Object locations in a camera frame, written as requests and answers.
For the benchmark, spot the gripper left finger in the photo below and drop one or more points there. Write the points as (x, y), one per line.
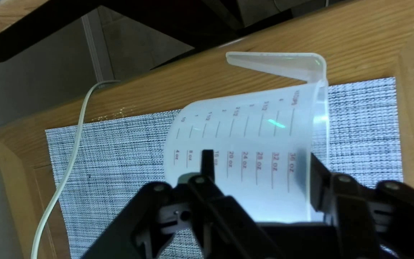
(207, 208)

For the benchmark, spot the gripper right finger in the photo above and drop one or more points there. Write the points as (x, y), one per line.
(358, 216)

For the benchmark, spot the translucent plastic measuring jar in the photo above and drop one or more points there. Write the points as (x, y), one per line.
(253, 144)

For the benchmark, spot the grey woven placemat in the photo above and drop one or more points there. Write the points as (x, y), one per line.
(128, 172)

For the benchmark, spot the black table frame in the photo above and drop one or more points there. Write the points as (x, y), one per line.
(128, 21)

